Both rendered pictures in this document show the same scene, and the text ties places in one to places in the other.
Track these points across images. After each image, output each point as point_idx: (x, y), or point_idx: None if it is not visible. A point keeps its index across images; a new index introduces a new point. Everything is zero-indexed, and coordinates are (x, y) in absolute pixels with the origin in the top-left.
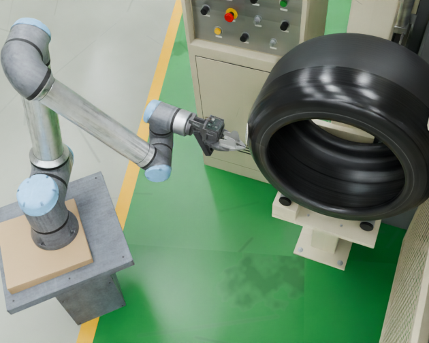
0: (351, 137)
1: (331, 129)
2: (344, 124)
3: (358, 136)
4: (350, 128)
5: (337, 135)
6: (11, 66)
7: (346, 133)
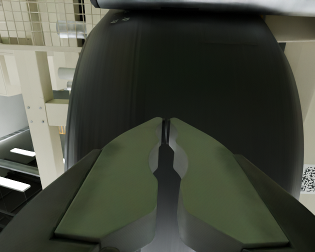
0: (287, 30)
1: (311, 36)
2: (307, 48)
3: (279, 38)
4: (298, 41)
5: (306, 23)
6: None
7: (292, 38)
